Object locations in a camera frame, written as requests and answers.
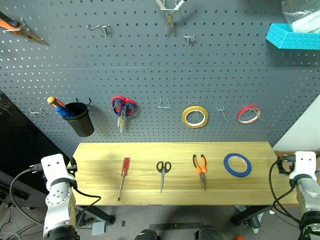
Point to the black metal crossbar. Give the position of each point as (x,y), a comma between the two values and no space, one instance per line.
(175,226)

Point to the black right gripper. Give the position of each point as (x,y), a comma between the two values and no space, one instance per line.
(285,166)

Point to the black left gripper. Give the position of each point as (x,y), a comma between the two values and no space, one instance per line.
(73,166)

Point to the cyan plastic basket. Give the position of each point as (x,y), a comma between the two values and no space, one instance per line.
(287,40)

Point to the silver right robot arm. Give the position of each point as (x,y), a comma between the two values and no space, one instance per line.
(308,197)

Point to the orange black long-nose pliers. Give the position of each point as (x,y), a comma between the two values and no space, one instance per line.
(15,25)

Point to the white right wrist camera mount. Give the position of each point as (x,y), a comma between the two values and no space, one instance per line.
(303,165)

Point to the red blue scissors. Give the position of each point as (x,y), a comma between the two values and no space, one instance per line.
(123,107)

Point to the blue tape roll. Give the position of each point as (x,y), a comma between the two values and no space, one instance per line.
(228,167)

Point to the black table leg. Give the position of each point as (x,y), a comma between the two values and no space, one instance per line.
(247,215)
(100,215)

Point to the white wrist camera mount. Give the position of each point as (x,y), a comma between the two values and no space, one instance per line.
(53,167)
(303,165)

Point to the red tape roll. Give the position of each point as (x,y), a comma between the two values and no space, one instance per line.
(241,117)

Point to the dark grey perforated pegboard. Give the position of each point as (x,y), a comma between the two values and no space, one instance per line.
(160,75)

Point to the clear plastic bag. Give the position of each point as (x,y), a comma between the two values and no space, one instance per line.
(300,15)

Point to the metal pegboard hook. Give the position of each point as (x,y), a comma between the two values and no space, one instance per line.
(189,38)
(100,27)
(164,105)
(37,112)
(18,28)
(222,112)

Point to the black plastic cup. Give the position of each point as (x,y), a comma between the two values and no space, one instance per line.
(80,122)

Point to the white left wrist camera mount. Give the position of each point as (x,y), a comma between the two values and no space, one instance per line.
(53,167)

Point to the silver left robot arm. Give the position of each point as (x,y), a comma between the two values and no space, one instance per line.
(60,202)

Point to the yellow tape roll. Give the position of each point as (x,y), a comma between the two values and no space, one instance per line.
(186,120)

